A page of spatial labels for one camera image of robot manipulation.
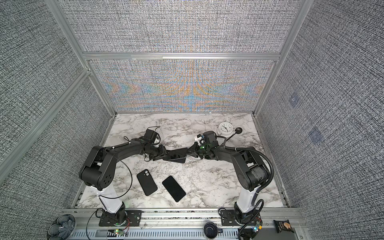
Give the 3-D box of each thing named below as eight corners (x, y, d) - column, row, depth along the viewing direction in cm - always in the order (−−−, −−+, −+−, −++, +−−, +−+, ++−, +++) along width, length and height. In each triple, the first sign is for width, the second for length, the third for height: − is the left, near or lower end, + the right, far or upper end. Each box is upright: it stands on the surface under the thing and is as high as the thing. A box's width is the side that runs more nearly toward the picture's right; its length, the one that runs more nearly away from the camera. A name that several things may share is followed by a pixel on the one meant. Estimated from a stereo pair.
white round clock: (217, 136, 107) (218, 132, 104) (216, 126, 113) (217, 122, 110) (233, 136, 107) (234, 132, 104) (230, 126, 113) (232, 122, 110)
